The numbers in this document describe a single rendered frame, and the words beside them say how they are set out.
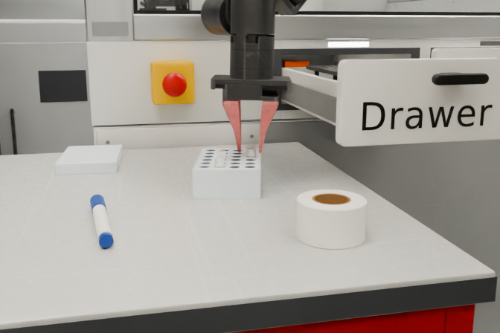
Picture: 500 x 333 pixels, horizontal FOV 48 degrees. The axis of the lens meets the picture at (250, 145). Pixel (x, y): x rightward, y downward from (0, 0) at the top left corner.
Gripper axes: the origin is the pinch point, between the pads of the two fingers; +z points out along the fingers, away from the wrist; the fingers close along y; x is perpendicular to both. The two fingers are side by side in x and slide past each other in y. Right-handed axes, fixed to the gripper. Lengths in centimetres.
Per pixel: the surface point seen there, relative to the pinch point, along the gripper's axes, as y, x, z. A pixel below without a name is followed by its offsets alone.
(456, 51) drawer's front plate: -38, -36, -12
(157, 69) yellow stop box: 16.1, -20.0, -8.2
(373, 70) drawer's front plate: -15.4, 2.3, -10.7
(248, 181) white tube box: 0.0, 7.3, 2.9
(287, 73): -5.9, -27.1, -7.5
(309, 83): -8.9, -14.8, -7.0
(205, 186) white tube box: 5.2, 7.3, 3.7
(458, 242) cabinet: -44, -39, 28
